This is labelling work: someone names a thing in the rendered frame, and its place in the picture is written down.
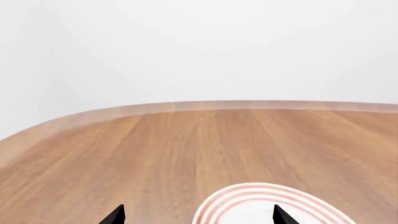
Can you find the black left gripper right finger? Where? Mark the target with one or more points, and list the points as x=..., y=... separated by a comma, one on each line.
x=281, y=217

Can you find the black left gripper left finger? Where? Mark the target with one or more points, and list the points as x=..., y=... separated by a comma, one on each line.
x=116, y=217

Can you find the white plate with red rings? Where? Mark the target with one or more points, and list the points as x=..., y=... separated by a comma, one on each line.
x=248, y=198

